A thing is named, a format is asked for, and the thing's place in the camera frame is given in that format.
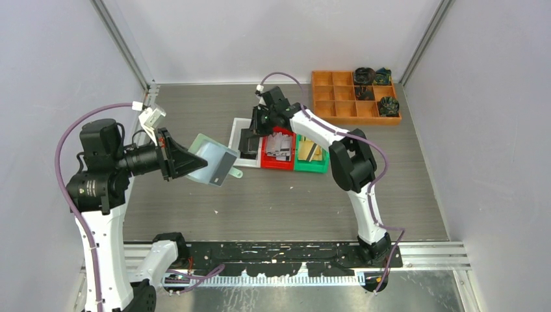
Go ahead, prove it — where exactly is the green plastic bin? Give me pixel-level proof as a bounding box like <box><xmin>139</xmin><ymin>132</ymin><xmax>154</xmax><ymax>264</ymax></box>
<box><xmin>294</xmin><ymin>135</ymin><xmax>329</xmax><ymax>174</ymax></box>

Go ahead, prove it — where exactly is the green rolled cloth top-right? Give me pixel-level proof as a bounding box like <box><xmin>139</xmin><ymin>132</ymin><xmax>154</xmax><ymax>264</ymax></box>
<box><xmin>373</xmin><ymin>68</ymin><xmax>392</xmax><ymax>86</ymax></box>

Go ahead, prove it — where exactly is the white plastic bin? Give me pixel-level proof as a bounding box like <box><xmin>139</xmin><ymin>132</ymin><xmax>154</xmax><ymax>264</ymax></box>
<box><xmin>228</xmin><ymin>118</ymin><xmax>263</xmax><ymax>168</ymax></box>

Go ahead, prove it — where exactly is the dark rolled cloth middle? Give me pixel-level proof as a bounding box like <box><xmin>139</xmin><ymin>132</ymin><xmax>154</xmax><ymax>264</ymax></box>
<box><xmin>354</xmin><ymin>85</ymin><xmax>375</xmax><ymax>101</ymax></box>

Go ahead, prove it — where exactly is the dark rolled cloth top-left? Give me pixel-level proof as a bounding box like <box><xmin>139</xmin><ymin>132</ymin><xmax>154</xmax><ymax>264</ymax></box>
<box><xmin>353</xmin><ymin>67</ymin><xmax>376</xmax><ymax>85</ymax></box>

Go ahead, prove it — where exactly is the wooden compartment tray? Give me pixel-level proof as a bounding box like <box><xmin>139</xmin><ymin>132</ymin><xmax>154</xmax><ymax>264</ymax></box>
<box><xmin>311</xmin><ymin>70</ymin><xmax>405</xmax><ymax>125</ymax></box>

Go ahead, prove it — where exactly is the green card holder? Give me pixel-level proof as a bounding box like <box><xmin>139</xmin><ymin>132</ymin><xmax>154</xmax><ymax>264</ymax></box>
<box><xmin>186</xmin><ymin>133</ymin><xmax>243</xmax><ymax>186</ymax></box>

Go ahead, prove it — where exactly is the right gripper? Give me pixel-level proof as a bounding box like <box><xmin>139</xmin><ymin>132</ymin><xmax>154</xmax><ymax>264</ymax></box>
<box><xmin>247</xmin><ymin>106</ymin><xmax>277</xmax><ymax>139</ymax></box>

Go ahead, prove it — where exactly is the gold cards stack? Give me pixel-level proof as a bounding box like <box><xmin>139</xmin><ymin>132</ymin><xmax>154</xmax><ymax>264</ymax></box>
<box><xmin>298</xmin><ymin>136</ymin><xmax>323</xmax><ymax>163</ymax></box>

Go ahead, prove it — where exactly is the black VIP cards stack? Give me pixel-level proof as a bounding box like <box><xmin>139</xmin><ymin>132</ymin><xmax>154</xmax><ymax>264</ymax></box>
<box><xmin>238</xmin><ymin>129</ymin><xmax>260</xmax><ymax>160</ymax></box>

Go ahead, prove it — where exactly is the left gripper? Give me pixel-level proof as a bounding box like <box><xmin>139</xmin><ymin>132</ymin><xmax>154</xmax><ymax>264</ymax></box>
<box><xmin>114</xmin><ymin>126</ymin><xmax>207</xmax><ymax>179</ymax></box>

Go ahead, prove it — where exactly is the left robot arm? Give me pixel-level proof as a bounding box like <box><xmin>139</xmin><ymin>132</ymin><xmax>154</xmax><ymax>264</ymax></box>
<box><xmin>66</xmin><ymin>118</ymin><xmax>208</xmax><ymax>311</ymax></box>

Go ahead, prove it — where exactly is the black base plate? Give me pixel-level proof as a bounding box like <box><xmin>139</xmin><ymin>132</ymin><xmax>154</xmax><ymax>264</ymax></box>
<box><xmin>170</xmin><ymin>241</ymin><xmax>402</xmax><ymax>278</ymax></box>

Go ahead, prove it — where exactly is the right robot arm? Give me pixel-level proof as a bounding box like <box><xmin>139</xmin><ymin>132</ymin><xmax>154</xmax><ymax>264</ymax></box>
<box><xmin>250</xmin><ymin>84</ymin><xmax>391</xmax><ymax>267</ymax></box>

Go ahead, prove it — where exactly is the red plastic bin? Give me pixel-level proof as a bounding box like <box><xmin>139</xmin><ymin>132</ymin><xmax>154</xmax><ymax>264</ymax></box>
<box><xmin>261</xmin><ymin>127</ymin><xmax>296</xmax><ymax>171</ymax></box>

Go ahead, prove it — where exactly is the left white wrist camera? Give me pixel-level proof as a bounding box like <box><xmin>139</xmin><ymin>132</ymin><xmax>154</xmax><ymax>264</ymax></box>
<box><xmin>131</xmin><ymin>100</ymin><xmax>167</xmax><ymax>145</ymax></box>

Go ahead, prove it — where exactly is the silver cards stack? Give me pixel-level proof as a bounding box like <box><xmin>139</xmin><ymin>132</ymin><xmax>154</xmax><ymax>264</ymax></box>
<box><xmin>265</xmin><ymin>132</ymin><xmax>293</xmax><ymax>162</ymax></box>

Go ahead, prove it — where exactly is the black credit card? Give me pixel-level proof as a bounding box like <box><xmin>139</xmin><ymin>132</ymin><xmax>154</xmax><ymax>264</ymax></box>
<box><xmin>209</xmin><ymin>152</ymin><xmax>237</xmax><ymax>187</ymax></box>

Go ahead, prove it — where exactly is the green rolled cloth bottom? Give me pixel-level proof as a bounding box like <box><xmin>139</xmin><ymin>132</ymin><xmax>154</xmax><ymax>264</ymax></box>
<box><xmin>378</xmin><ymin>96</ymin><xmax>400</xmax><ymax>118</ymax></box>

